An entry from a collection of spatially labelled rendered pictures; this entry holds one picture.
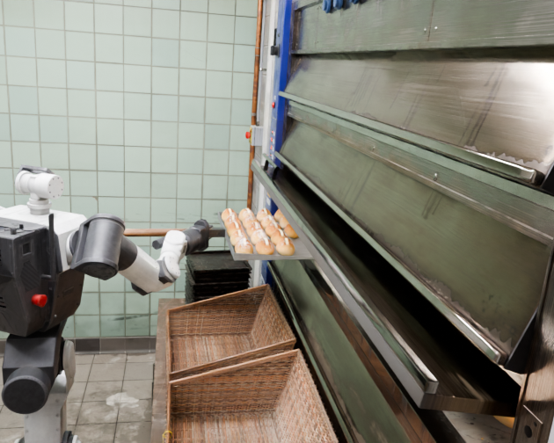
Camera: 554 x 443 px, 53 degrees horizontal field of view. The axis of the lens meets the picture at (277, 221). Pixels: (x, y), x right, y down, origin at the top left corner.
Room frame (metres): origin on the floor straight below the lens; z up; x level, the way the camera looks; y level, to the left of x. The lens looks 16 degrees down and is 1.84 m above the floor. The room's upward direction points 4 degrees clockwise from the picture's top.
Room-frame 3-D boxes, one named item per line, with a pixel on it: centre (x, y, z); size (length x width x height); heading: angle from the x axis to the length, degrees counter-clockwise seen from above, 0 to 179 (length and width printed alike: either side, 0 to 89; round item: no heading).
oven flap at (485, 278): (1.59, -0.19, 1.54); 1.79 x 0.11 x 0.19; 11
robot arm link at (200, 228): (1.98, 0.31, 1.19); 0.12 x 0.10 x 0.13; 157
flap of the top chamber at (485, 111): (1.59, -0.19, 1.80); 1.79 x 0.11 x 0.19; 11
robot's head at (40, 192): (1.47, 0.65, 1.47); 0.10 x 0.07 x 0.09; 73
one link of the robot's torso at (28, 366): (1.38, 0.65, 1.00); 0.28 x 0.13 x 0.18; 12
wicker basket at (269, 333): (2.11, 0.18, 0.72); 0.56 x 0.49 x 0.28; 13
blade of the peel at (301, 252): (2.12, 0.03, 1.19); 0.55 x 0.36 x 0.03; 13
